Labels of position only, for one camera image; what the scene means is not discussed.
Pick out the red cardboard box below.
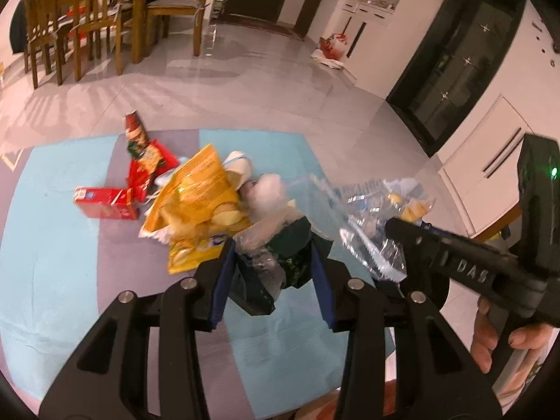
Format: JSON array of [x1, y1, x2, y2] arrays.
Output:
[[73, 187, 139, 220]]

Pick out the red snack bag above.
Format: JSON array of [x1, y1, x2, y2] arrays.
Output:
[[127, 139, 180, 203]]

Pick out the blue patterned rug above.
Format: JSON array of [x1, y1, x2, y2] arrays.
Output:
[[1, 135, 348, 419]]

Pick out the wooden chair with cushion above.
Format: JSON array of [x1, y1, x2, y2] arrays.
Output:
[[144, 0, 207, 57]]

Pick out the dark glass cabinet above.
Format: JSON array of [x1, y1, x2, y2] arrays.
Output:
[[386, 0, 527, 156]]

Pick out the clear plastic bottle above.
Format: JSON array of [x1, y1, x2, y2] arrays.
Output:
[[309, 175, 435, 284]]

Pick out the white cabinet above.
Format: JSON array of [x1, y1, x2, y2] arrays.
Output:
[[439, 96, 532, 236]]

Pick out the right hand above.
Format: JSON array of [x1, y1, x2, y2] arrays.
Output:
[[471, 297, 554, 377]]

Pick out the wooden dining chair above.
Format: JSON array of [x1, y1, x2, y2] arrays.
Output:
[[24, 0, 81, 89]]

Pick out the red white floor bag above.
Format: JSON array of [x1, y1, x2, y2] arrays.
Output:
[[311, 33, 348, 70]]

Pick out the black wrapper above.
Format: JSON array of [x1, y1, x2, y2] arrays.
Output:
[[229, 214, 333, 316]]

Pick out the yellow chip bag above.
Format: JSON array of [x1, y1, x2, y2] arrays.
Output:
[[140, 144, 251, 275]]

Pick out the white crumpled tissue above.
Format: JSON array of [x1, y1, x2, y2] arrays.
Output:
[[239, 174, 288, 223]]

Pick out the brown snack tube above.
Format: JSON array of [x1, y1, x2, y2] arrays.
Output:
[[124, 111, 150, 159]]

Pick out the white paper cup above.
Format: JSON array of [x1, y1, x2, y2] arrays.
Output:
[[222, 151, 252, 191]]

